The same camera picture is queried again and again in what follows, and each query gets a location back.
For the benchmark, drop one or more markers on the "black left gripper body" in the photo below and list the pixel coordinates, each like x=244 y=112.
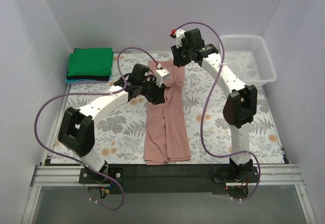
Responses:
x=156 y=95

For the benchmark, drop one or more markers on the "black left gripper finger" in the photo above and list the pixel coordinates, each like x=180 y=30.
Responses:
x=161 y=91
x=156 y=100

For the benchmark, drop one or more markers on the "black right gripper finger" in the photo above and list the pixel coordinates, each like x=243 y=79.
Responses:
x=176 y=55
x=181 y=62

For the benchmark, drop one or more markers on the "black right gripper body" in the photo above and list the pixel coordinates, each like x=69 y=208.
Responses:
x=178 y=56

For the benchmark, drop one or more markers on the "pink t shirt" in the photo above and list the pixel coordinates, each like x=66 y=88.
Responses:
x=166 y=139

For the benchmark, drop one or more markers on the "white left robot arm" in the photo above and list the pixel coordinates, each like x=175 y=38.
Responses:
x=77 y=127

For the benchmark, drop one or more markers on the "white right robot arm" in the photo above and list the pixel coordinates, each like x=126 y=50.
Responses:
x=241 y=99

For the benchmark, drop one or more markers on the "dark folded t shirt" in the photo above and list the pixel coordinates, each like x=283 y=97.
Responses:
x=89 y=77

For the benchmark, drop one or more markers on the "floral patterned table mat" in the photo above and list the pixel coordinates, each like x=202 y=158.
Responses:
x=120 y=136

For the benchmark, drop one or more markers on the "white plastic basket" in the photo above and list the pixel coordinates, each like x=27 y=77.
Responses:
x=248 y=57

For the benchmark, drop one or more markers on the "green folded t shirt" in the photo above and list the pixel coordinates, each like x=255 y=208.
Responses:
x=90 y=62

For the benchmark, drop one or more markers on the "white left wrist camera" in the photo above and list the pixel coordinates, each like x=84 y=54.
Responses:
x=161 y=74

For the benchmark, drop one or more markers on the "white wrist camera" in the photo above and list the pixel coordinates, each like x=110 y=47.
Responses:
x=178 y=35
x=161 y=74

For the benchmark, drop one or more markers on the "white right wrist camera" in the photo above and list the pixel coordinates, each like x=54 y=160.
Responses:
x=178 y=35

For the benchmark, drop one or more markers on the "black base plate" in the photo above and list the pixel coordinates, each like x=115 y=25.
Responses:
x=215 y=179

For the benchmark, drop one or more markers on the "aluminium frame rail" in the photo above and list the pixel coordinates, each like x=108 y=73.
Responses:
x=74 y=175

